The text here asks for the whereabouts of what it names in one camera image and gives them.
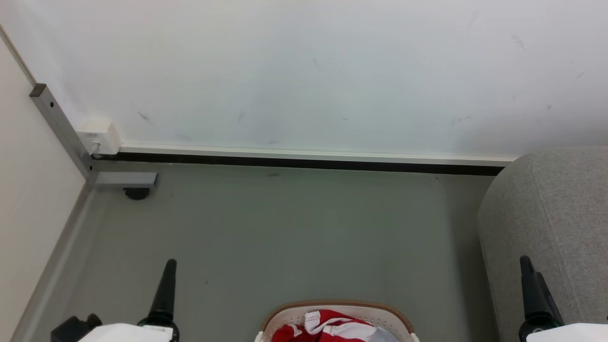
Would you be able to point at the white and black baseboard strip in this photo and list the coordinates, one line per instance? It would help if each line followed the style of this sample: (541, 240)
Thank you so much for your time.
(308, 159)

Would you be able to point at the grey fabric sofa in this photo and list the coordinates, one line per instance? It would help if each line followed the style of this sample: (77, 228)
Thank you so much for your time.
(546, 213)

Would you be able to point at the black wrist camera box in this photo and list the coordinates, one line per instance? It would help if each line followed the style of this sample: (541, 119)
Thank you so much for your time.
(71, 330)

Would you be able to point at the black caster wheel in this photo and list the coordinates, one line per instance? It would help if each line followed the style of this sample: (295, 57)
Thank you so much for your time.
(137, 193)

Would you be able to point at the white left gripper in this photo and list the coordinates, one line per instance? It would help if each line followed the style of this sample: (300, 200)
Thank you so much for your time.
(128, 333)

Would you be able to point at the grey metal frame post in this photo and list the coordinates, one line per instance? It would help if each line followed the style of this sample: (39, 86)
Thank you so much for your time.
(59, 126)

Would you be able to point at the light blue cloth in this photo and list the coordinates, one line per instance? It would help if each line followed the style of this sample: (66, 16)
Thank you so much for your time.
(385, 336)

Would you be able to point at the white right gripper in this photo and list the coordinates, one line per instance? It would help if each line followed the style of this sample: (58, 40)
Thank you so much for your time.
(565, 333)

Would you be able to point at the red white striped garment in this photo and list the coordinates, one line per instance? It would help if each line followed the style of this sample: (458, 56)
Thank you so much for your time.
(323, 327)

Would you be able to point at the white wall socket box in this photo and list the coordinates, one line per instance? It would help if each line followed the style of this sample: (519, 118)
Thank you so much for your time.
(100, 135)

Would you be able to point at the white laundry basket brown rim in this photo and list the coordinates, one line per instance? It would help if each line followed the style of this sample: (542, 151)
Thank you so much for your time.
(394, 319)

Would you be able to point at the grey metal foot bar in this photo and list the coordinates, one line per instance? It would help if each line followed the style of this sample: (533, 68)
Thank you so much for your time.
(126, 179)

